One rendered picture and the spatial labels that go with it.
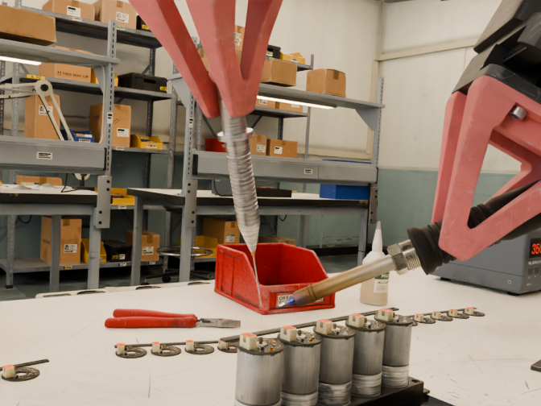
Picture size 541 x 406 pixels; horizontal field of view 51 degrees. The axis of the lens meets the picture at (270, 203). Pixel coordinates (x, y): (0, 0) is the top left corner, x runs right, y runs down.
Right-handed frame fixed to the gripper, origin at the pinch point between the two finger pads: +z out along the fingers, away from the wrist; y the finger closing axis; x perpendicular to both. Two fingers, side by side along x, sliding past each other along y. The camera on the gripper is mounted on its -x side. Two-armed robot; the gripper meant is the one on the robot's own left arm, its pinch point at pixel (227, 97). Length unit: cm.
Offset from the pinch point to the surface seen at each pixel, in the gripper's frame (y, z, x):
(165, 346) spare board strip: 17.2, 22.0, -8.5
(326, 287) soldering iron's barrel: -2.6, 9.9, -2.2
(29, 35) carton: 200, -8, -130
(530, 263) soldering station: -3, 33, -57
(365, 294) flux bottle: 11.6, 29.8, -35.7
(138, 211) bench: 232, 95, -195
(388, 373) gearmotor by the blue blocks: -2.6, 19.3, -8.8
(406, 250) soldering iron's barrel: -6.0, 8.4, -4.4
